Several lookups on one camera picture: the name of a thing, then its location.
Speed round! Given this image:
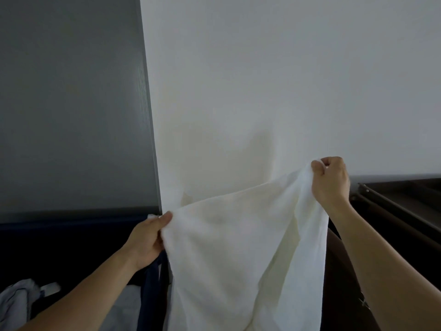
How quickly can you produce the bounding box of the person's left hand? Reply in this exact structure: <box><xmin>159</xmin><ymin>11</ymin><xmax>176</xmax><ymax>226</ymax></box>
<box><xmin>121</xmin><ymin>210</ymin><xmax>174</xmax><ymax>274</ymax></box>

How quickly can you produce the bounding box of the person's right hand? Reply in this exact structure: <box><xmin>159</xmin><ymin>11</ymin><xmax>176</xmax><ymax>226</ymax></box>
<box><xmin>310</xmin><ymin>156</ymin><xmax>352</xmax><ymax>210</ymax></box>

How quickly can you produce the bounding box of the brown housekeeping cart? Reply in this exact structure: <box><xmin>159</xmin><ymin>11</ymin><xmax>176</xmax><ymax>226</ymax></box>
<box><xmin>322</xmin><ymin>177</ymin><xmax>441</xmax><ymax>331</ymax></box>

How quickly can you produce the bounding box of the white towel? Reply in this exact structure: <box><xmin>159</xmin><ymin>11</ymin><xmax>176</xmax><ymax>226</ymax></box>
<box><xmin>159</xmin><ymin>163</ymin><xmax>331</xmax><ymax>331</ymax></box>

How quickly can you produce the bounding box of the person's left forearm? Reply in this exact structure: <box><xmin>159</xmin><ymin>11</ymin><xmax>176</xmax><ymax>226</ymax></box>
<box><xmin>17</xmin><ymin>250</ymin><xmax>138</xmax><ymax>331</ymax></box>

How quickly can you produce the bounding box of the person's right forearm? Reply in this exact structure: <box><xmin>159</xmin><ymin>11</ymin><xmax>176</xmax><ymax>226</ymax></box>
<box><xmin>325</xmin><ymin>200</ymin><xmax>441</xmax><ymax>331</ymax></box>

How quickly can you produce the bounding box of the white pillowcase black piping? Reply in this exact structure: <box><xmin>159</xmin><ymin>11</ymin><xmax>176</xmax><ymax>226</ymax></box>
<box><xmin>0</xmin><ymin>278</ymin><xmax>142</xmax><ymax>331</ymax></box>

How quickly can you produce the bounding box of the grey door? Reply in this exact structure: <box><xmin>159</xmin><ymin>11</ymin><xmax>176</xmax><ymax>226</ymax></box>
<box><xmin>0</xmin><ymin>0</ymin><xmax>163</xmax><ymax>223</ymax></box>

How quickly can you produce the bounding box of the navy laundry hamper white frame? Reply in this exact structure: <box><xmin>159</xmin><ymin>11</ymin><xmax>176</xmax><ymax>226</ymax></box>
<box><xmin>0</xmin><ymin>207</ymin><xmax>173</xmax><ymax>331</ymax></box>

